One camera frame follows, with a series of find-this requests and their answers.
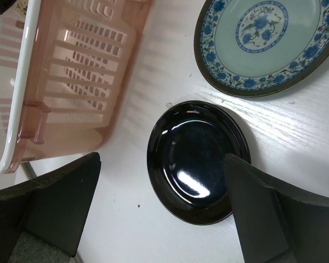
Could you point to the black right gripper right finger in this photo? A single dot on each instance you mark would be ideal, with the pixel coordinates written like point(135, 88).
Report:
point(276, 221)

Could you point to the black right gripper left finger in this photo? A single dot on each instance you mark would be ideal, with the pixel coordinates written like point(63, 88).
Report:
point(42, 219)

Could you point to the cream plate with black flower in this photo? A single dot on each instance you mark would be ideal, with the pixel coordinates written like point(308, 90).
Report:
point(20, 7)

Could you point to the blue floral plate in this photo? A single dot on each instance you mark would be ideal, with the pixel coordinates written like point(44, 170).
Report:
point(256, 48)

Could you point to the pink and white dish rack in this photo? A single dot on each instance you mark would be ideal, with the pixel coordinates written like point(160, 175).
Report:
point(63, 71)

